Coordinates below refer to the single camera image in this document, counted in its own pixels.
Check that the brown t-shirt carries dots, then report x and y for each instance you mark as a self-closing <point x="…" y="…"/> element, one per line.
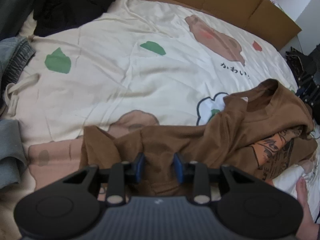
<point x="200" y="140"/>

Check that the folded cardboard sheet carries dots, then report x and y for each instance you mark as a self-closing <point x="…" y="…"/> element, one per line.
<point x="225" y="0"/>

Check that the dark grey pillow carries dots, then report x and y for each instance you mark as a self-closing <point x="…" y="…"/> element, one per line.
<point x="15" y="7"/>

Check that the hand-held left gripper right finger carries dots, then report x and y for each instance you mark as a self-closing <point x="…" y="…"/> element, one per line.
<point x="178" y="167"/>

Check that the black crumpled garment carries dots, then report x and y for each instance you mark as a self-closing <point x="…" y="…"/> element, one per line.
<point x="75" y="7"/>

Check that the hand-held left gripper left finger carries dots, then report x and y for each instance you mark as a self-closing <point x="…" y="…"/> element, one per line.
<point x="138" y="167"/>

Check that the light blue denim pants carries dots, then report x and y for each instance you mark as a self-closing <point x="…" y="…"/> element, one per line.
<point x="15" y="55"/>

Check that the black folded garment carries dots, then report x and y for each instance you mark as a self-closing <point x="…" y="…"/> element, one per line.
<point x="311" y="62"/>

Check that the cream bear-print blanket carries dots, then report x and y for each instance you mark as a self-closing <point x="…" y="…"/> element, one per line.
<point x="112" y="67"/>

